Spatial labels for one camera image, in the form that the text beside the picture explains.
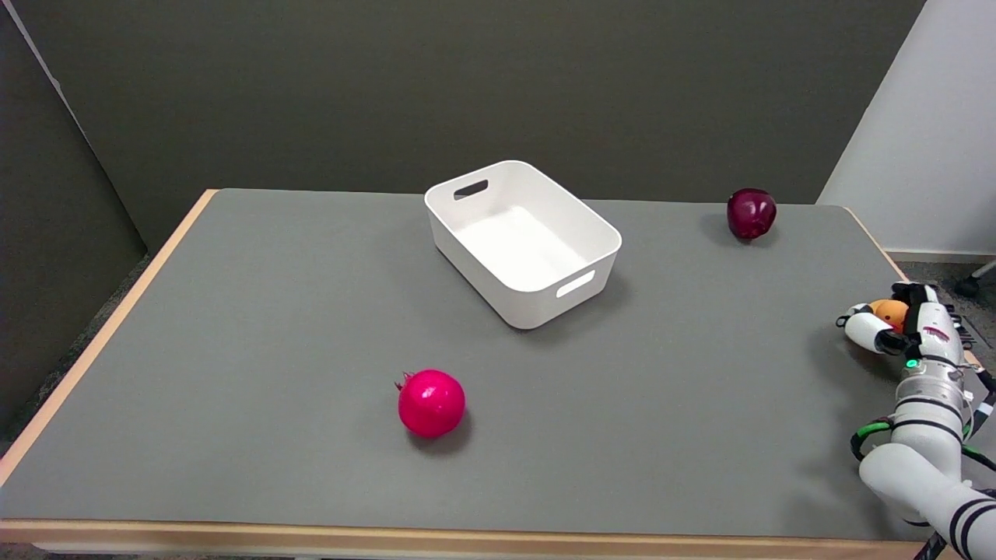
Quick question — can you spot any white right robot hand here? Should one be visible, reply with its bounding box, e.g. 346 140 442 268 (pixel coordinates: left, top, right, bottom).
836 283 966 371

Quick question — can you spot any yellow rubber duck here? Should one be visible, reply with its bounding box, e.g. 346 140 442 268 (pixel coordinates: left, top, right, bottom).
868 299 910 334

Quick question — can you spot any black chair caster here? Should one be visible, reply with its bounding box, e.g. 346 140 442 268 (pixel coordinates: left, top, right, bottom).
956 262 996 298

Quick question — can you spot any red pomegranate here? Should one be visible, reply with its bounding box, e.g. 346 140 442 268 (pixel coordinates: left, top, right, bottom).
395 369 467 439

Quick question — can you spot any dark red apple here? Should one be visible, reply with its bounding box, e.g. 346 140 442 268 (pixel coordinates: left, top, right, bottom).
727 188 777 240

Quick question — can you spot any green black cable loop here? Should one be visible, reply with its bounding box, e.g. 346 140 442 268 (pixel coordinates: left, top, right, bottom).
850 417 896 461

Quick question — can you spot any white plastic bin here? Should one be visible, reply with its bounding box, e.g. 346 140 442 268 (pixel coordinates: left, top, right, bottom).
425 160 623 331

